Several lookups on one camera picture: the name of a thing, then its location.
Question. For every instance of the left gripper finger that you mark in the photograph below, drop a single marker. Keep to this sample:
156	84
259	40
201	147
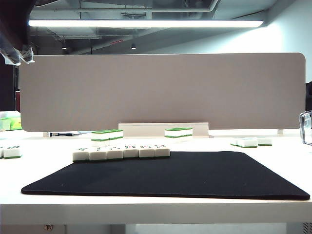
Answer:
19	24
7	48

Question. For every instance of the bird print mahjong tile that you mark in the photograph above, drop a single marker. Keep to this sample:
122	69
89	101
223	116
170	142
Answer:
81	156

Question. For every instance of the two bamboo mahjong tile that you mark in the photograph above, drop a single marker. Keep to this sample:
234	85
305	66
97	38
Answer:
98	154

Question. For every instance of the white green-backed mahjong tile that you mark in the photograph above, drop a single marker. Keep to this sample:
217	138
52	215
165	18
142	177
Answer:
146	152
97	142
102	134
114	153
162	151
247	142
265	141
178	139
1	152
234	141
11	152
178	133

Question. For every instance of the five bamboo mahjong tile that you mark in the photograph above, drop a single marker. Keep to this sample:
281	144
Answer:
131	152

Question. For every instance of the small pendant ceiling lamp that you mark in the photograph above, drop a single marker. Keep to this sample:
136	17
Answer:
133	46
64	47

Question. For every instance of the pale green white box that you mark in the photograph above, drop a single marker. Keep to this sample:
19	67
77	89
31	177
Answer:
5	123

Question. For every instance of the green yellow box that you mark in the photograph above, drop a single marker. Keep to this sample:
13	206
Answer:
15	123

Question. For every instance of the pale blue thin object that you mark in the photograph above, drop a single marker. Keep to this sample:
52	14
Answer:
85	132

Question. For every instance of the beige fabric desk divider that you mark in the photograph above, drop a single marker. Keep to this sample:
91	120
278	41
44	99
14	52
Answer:
146	92

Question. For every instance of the metal bolt under table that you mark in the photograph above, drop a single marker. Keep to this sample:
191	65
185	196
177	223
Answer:
48	227

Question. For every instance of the black fabric desk mat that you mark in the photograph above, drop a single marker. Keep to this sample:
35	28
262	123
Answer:
146	178

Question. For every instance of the black background equipment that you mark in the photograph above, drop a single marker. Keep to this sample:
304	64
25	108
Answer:
309	97

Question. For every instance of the clear plastic container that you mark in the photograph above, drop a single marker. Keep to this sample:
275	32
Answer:
304	129

